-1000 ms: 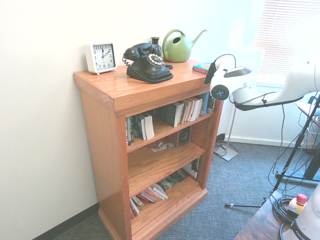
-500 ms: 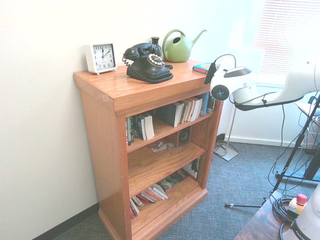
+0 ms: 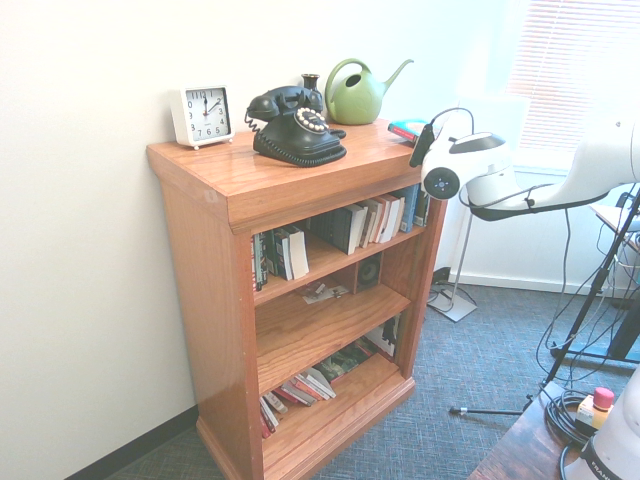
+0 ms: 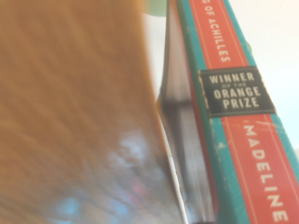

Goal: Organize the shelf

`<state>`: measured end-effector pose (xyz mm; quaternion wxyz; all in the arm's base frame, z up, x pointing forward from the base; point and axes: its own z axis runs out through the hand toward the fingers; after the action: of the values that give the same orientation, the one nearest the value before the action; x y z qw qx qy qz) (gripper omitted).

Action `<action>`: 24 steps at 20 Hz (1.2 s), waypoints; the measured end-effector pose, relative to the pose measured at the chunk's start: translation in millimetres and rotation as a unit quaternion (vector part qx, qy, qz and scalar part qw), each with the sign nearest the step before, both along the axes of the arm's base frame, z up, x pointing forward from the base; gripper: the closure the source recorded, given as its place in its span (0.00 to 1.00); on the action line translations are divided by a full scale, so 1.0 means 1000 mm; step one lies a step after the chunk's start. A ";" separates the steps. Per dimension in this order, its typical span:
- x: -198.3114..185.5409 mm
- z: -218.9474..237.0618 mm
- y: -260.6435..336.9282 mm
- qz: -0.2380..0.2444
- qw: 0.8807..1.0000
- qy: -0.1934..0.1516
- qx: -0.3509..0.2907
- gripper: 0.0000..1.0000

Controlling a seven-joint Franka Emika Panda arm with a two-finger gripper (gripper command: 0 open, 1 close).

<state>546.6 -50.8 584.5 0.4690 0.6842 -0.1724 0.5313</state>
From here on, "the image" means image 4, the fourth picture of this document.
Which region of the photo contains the teal and red paperback book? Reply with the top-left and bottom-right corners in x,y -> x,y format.
157,0 -> 299,224

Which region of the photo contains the oak wooden bookshelf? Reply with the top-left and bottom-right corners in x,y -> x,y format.
0,0 -> 187,224

